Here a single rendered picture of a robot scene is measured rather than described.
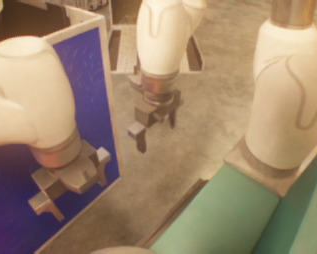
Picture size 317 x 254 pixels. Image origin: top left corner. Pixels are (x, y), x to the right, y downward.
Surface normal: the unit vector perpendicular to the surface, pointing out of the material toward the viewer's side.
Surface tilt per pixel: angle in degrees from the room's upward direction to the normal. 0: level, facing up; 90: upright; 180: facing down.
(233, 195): 0
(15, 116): 85
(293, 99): 71
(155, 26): 81
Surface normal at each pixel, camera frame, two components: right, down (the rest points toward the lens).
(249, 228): 0.04, -0.71
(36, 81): 0.69, 0.32
